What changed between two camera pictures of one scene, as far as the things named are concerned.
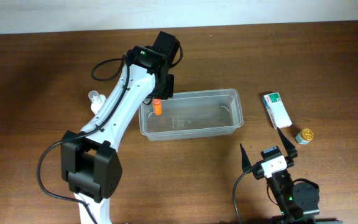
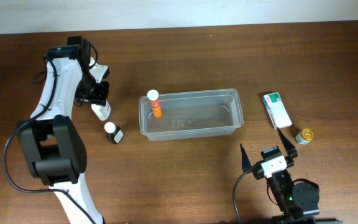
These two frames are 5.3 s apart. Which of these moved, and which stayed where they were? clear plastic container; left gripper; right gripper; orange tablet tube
Moved: left gripper
Stayed: orange tablet tube; right gripper; clear plastic container
